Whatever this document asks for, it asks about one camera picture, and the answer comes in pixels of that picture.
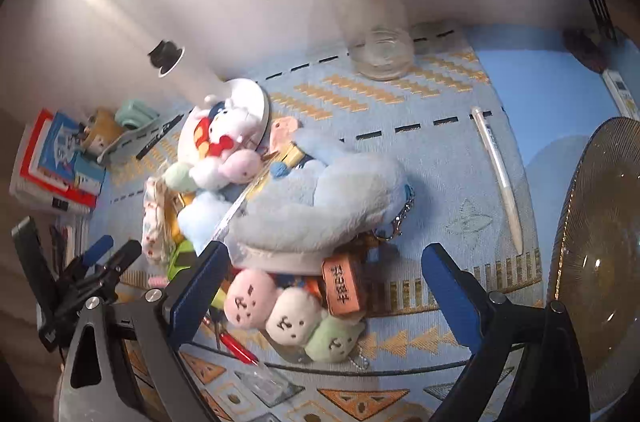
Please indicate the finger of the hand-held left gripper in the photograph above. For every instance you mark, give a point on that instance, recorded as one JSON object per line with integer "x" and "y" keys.
{"x": 127, "y": 252}
{"x": 97, "y": 248}

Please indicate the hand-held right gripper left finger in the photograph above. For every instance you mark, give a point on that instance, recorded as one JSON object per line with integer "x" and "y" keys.
{"x": 200, "y": 287}

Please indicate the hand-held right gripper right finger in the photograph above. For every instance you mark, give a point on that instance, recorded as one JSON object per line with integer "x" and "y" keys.
{"x": 450, "y": 292}

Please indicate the green handheld gadget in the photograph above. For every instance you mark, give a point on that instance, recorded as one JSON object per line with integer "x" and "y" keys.
{"x": 182, "y": 262}

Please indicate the pink white green face plush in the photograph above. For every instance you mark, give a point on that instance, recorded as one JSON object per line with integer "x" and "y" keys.
{"x": 295, "y": 322}

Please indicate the lilac white green dango plush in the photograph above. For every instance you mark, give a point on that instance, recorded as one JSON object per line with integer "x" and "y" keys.
{"x": 240, "y": 169}

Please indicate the light blue plush toy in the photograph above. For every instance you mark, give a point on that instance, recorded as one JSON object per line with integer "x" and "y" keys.
{"x": 325, "y": 202}

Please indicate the brown ribbed glass plate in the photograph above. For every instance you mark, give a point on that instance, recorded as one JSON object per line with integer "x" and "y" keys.
{"x": 600, "y": 252}

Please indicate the white cat plush toy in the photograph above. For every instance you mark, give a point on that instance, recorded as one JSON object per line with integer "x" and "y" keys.
{"x": 232, "y": 122}

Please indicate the floral fabric pouch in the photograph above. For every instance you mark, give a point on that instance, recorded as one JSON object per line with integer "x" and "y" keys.
{"x": 152, "y": 227}

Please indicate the red pen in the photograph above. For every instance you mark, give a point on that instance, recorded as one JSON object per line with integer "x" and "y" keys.
{"x": 237, "y": 347}

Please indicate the clear plastic stick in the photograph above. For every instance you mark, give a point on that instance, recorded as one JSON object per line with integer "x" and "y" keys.
{"x": 237, "y": 212}

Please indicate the blue illustrated book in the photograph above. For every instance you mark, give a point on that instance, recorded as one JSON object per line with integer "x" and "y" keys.
{"x": 62, "y": 152}

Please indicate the small brown pen cup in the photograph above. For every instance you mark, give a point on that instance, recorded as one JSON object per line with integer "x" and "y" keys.
{"x": 100, "y": 132}

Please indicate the clear plastic packet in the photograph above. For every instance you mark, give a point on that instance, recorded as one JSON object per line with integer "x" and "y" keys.
{"x": 265, "y": 384}

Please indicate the black marker pen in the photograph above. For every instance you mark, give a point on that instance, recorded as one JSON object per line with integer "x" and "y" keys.
{"x": 160, "y": 137}

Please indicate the white pen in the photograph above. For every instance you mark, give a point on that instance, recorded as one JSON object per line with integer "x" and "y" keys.
{"x": 495, "y": 162}

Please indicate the blue patterned mat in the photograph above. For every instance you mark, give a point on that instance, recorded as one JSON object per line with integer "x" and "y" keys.
{"x": 425, "y": 152}

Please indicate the white desk lamp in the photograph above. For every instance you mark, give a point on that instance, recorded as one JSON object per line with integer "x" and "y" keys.
{"x": 200, "y": 82}

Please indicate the white remote control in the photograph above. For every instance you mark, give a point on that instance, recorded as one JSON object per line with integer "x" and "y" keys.
{"x": 620, "y": 90}

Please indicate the round wooden coaster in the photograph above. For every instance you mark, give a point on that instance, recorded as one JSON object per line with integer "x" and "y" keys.
{"x": 582, "y": 47}

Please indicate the mint green toy camera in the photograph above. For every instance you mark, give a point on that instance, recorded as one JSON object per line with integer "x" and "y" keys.
{"x": 135, "y": 115}

